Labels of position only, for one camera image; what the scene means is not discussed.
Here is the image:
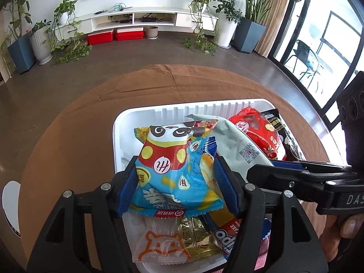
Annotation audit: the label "beige curtain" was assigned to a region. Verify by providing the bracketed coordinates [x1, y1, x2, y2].
[253, 0, 295, 60]

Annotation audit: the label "red storage box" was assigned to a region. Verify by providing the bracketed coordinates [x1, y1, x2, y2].
[87, 30, 116, 45]
[115, 27, 144, 41]

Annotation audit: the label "red snack bag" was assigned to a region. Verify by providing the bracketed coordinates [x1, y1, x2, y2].
[227, 106, 286, 161]

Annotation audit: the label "gold snack packet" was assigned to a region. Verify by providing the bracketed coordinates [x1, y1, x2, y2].
[176, 216, 224, 258]

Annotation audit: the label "clear packet with white roll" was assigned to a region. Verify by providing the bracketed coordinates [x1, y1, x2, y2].
[133, 215, 192, 263]

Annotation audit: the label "black window frame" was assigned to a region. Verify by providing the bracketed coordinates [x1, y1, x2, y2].
[269, 0, 364, 128]

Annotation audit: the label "blue roll cake packet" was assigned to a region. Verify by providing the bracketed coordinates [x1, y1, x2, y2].
[202, 205, 270, 262]

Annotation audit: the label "trailing pothos in white pot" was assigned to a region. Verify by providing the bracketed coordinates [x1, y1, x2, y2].
[50, 0, 93, 66]

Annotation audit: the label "tall plant in blue-grey planter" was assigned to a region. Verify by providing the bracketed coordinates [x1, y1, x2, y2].
[0, 0, 36, 74]

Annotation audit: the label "black snack packet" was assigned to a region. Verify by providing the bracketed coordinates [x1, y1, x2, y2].
[262, 109, 302, 161]

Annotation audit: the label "black balcony chair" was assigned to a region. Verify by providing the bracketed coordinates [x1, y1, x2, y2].
[284, 40, 319, 77]

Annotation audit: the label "white TV cabinet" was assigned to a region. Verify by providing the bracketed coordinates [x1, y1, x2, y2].
[55, 6, 219, 35]

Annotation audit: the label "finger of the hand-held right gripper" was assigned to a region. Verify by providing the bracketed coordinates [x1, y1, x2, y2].
[270, 160, 353, 174]
[246, 163, 351, 204]

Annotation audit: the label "person's right hand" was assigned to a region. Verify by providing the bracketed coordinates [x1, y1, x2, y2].
[320, 215, 363, 262]

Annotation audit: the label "black balcony railing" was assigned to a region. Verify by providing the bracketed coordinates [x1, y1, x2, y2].
[320, 11, 361, 63]

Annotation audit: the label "pink snack packet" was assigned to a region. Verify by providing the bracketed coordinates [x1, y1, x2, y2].
[254, 235, 270, 272]

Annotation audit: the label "white round appliance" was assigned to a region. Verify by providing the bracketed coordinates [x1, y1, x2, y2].
[1, 180, 22, 238]

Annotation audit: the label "large-leaf plant in blue-grey planter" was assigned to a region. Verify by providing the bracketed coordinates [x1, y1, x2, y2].
[232, 0, 302, 54]

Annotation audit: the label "trailing plant on cabinet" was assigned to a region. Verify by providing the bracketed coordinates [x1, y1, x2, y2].
[183, 0, 218, 54]

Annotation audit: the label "blue striped snack packet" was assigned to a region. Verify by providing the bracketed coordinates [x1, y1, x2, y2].
[199, 136, 224, 194]

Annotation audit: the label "leafy plant in white pot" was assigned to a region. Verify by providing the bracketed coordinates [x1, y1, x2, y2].
[213, 0, 242, 49]

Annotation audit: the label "panda print blue snack bag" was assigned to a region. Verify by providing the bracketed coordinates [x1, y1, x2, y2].
[128, 120, 226, 219]

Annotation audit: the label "small teal item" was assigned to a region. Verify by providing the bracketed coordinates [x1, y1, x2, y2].
[108, 3, 133, 12]

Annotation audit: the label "glass balcony table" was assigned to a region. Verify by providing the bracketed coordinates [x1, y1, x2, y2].
[306, 54, 334, 94]

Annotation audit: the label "white plastic tray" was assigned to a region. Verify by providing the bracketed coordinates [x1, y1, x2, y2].
[113, 99, 309, 273]

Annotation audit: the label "plant in white ribbed pot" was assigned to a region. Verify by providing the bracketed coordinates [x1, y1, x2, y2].
[28, 20, 54, 64]

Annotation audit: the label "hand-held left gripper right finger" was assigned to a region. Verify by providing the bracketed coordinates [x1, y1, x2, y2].
[213, 156, 332, 273]

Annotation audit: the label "grey white snack bag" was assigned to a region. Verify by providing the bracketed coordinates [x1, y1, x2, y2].
[185, 114, 275, 174]

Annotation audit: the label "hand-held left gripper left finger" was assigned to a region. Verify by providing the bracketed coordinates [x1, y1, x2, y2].
[27, 155, 140, 273]

